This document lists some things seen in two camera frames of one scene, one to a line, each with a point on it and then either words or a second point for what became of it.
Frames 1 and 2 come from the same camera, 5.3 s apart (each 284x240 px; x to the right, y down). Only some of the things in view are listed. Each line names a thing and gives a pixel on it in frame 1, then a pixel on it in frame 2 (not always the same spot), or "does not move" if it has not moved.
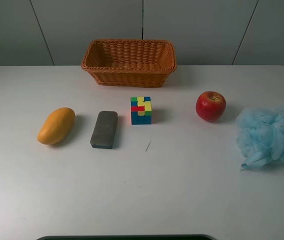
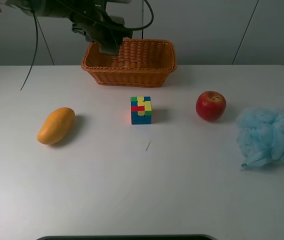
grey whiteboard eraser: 104,130 to 109,48
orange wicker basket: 130,63 does not move
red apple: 210,106 does not move
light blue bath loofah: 268,135 does not move
